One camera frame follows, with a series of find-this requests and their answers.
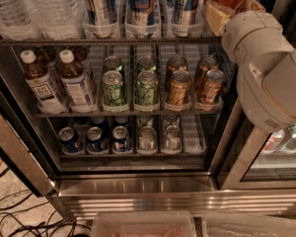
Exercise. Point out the left blue pepsi can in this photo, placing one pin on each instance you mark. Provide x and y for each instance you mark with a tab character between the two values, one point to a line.
70	140

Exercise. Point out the clear water bottle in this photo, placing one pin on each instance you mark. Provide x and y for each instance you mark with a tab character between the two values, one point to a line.
56	19
16	22

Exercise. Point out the left tall energy drink can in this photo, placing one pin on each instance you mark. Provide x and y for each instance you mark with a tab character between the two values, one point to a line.
101	19

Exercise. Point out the right front orange can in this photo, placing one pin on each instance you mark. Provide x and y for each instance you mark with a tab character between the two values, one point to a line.
211	87

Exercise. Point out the middle blue pepsi can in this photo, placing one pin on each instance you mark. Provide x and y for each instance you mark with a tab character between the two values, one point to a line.
97	141

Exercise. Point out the left silver can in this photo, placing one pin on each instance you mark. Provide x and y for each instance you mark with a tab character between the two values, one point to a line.
147	138

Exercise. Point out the blue pepsi can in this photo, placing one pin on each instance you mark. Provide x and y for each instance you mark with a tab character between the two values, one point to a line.
120	139
97	141
70	140

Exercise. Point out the left front green can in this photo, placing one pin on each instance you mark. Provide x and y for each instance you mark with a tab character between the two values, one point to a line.
113	87

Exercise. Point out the right back green can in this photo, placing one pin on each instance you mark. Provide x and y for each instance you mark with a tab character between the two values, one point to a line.
146	63

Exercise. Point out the clear plastic bin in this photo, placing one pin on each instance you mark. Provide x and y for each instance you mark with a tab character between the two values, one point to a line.
143	224
217	224

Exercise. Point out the right back orange can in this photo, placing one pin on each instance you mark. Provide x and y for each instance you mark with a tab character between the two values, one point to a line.
204	64

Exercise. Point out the right front tea bottle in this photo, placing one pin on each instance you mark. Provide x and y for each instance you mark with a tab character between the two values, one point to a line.
77	83

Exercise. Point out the orange can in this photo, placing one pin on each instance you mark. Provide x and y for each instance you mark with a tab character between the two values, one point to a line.
211	87
176	62
179	86
204	64

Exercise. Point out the steel fridge door left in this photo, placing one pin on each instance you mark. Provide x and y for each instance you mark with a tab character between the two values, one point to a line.
27	144

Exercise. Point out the left back orange can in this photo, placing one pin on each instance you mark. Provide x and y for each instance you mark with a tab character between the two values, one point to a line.
176	62

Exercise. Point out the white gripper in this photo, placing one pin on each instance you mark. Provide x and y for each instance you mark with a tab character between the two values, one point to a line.
250	39

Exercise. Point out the left clear water bottle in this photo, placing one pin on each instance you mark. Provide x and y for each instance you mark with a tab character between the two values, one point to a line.
16	22

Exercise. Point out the middle blue energy drink can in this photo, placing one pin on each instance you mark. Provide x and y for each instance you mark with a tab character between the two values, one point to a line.
141	17

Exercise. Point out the left clear plastic bin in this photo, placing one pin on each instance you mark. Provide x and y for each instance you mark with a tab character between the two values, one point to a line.
143	224

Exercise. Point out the left front tea bottle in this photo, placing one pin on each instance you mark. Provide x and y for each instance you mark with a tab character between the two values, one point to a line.
50	95

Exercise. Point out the left back green can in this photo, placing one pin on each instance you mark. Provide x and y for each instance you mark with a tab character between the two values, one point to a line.
113	63

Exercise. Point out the tea bottle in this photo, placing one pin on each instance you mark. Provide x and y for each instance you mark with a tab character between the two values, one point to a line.
50	95
77	83

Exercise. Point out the right tall energy drink can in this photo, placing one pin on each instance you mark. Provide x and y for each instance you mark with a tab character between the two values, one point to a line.
184	19

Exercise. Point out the right clear plastic bin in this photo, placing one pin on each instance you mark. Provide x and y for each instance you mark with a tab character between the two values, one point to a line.
217	224

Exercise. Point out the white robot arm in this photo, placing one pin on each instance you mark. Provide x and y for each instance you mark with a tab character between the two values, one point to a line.
266	80

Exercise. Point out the left front orange can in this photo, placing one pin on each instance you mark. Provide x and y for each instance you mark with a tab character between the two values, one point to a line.
179	86

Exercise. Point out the tall energy drink can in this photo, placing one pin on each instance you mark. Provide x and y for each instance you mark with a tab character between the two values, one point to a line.
184	19
101	19

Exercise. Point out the right blue pepsi can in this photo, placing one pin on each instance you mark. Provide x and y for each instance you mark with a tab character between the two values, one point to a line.
120	139

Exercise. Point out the right clear water bottle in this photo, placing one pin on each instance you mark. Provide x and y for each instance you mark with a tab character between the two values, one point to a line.
56	19

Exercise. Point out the silver can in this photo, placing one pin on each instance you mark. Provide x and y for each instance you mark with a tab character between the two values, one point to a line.
147	138
172	138

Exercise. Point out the right silver can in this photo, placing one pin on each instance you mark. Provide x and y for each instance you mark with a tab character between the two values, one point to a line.
172	138

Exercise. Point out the right front green can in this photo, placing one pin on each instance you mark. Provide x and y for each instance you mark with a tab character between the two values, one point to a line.
147	88

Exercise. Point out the green can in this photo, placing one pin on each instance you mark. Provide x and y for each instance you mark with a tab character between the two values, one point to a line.
147	88
146	63
113	63
113	87

